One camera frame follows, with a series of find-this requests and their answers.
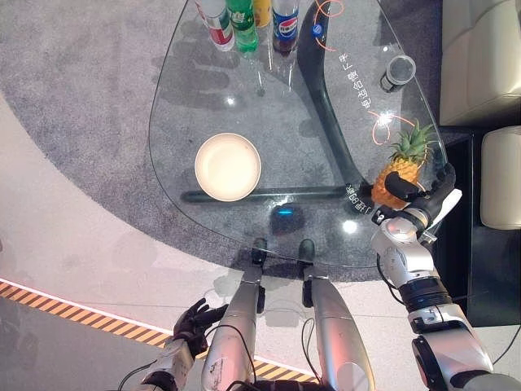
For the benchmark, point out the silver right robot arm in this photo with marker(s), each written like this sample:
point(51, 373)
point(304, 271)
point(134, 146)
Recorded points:
point(427, 293)

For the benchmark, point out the silver right robot leg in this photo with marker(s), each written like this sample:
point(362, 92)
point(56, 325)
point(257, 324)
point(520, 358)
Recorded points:
point(338, 334)

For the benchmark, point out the green soda bottle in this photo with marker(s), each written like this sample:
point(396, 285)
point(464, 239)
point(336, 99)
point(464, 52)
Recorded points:
point(243, 24)

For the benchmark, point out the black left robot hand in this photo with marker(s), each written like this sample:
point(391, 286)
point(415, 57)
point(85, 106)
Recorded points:
point(194, 326)

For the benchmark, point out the dark robot foot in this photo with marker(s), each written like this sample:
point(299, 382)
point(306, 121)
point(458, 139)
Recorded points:
point(306, 250)
point(259, 249)

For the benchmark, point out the red white soda bottle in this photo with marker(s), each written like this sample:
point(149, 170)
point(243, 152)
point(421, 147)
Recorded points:
point(215, 24)

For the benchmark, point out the silver left robot leg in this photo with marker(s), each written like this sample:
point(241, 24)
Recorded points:
point(230, 338)

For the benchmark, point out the cream sofa cushion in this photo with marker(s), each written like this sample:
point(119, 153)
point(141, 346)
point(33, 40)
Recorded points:
point(501, 177)

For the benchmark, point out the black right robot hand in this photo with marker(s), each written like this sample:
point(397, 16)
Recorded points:
point(431, 199)

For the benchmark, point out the dark cup with grey lid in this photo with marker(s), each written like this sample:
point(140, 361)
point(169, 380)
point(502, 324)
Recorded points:
point(399, 73)

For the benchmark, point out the cream sofa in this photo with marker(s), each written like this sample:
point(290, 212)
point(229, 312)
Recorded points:
point(480, 57)

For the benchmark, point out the black side table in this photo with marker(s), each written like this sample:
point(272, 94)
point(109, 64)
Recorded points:
point(480, 252)

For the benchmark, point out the glass table top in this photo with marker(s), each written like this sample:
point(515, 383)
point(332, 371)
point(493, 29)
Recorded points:
point(293, 134)

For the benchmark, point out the grey carpet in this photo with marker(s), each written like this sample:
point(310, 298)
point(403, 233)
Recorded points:
point(81, 102)

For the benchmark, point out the blue label cola bottle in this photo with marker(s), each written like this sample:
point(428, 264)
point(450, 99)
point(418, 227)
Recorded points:
point(285, 26)

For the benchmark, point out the yellow black hazard tape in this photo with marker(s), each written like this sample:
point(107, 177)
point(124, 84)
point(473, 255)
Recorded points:
point(102, 322)

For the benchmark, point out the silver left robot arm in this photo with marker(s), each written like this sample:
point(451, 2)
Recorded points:
point(173, 362)

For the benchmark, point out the dark left robot foot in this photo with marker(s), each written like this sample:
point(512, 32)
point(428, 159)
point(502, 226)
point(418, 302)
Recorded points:
point(259, 249)

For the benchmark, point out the yellow pineapple with green crown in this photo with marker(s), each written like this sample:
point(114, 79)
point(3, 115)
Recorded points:
point(401, 175)

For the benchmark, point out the cream round plate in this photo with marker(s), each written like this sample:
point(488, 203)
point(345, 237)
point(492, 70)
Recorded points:
point(228, 167)

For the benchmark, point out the silver robot leg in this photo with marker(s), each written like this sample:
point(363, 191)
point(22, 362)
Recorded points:
point(230, 338)
point(338, 334)

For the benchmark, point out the black curved table frame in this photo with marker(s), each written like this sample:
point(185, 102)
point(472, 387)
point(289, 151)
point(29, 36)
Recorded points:
point(321, 102)

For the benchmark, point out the dark right robot foot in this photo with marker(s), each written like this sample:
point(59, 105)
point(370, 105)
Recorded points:
point(306, 250)

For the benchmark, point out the orange soda bottle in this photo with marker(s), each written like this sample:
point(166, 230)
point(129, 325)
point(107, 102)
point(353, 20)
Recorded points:
point(262, 12)

